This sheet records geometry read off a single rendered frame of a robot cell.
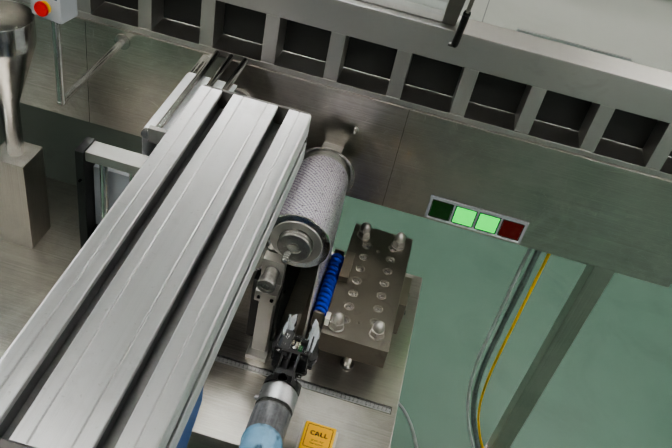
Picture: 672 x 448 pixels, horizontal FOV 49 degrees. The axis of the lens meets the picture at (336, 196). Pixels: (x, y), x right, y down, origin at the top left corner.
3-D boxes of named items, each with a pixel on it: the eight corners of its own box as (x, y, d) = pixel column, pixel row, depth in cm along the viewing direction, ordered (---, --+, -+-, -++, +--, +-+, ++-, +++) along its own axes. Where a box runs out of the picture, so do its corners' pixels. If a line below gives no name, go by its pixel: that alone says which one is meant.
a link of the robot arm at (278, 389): (290, 425, 145) (250, 413, 145) (296, 406, 148) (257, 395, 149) (295, 403, 140) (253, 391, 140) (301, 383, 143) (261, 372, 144)
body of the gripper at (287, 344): (317, 334, 152) (301, 380, 142) (311, 360, 157) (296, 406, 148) (281, 324, 152) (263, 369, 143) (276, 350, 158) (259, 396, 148)
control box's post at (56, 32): (55, 102, 155) (48, 15, 142) (59, 98, 156) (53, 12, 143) (63, 104, 154) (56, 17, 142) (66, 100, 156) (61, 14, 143)
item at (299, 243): (317, 250, 156) (296, 266, 160) (320, 244, 157) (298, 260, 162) (291, 228, 154) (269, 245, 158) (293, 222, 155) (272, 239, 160)
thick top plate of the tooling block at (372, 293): (316, 348, 173) (320, 332, 169) (351, 238, 204) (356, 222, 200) (382, 368, 172) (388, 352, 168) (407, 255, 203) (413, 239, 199)
